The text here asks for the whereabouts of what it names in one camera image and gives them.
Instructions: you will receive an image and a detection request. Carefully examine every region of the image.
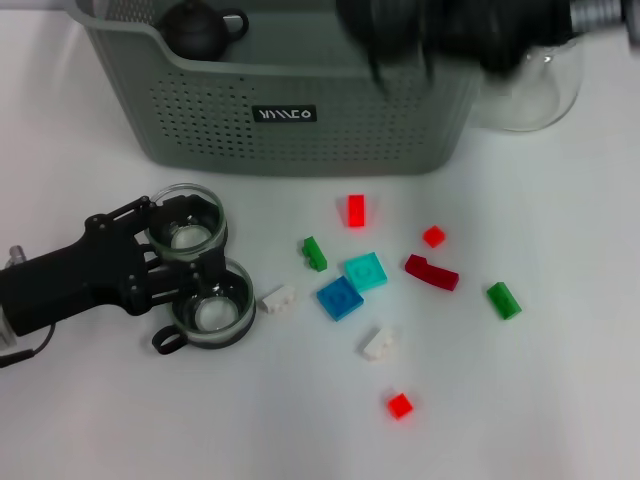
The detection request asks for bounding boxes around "black ceramic teapot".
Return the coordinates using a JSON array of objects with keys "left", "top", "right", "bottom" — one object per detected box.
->
[{"left": 158, "top": 0, "right": 250, "bottom": 60}]

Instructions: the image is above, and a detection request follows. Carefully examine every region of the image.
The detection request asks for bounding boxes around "glass teapot with black lid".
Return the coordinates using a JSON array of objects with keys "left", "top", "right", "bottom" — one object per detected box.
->
[{"left": 469, "top": 29, "right": 586, "bottom": 132}]

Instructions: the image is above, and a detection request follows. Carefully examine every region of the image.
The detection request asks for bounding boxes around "blue square plate brick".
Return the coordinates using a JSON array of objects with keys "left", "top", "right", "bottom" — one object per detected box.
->
[{"left": 316, "top": 276, "right": 365, "bottom": 322}]

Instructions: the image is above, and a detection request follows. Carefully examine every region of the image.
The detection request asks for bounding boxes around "cyan square plate brick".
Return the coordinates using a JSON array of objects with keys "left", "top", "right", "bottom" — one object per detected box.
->
[{"left": 343, "top": 252, "right": 390, "bottom": 294}]

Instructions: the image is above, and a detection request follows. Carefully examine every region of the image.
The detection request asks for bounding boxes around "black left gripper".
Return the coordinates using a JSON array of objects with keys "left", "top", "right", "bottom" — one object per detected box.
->
[{"left": 0, "top": 197, "right": 226, "bottom": 336}]

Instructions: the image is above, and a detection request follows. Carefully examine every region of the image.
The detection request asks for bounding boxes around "thin black cable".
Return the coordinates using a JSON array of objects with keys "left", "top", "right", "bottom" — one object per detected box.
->
[{"left": 0, "top": 324, "right": 56, "bottom": 369}]

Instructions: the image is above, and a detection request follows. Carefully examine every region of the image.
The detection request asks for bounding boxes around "white oblong brick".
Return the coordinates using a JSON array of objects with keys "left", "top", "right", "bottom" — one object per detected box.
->
[
  {"left": 261, "top": 283, "right": 297, "bottom": 315},
  {"left": 357, "top": 325, "right": 399, "bottom": 361}
]

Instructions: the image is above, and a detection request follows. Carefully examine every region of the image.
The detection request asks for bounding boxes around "bright red oblong brick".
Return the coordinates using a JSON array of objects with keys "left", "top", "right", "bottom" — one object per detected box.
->
[{"left": 345, "top": 194, "right": 368, "bottom": 230}]

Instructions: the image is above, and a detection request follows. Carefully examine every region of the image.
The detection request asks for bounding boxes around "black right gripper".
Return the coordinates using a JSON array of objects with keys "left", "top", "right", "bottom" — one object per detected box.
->
[{"left": 339, "top": 0, "right": 576, "bottom": 76}]

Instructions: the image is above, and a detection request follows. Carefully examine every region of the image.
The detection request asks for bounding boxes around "dark red curved brick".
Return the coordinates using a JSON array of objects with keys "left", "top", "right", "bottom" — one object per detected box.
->
[{"left": 404, "top": 253, "right": 460, "bottom": 292}]

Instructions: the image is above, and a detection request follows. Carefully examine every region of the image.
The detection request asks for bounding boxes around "green oblong brick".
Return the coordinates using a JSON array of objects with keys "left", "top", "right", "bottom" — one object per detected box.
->
[
  {"left": 302, "top": 235, "right": 329, "bottom": 272},
  {"left": 487, "top": 282, "right": 523, "bottom": 321}
]

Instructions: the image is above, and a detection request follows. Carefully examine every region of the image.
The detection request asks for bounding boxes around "grey-green perforated storage bin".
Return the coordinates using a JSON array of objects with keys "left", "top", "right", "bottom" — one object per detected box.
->
[{"left": 74, "top": 0, "right": 524, "bottom": 179}]

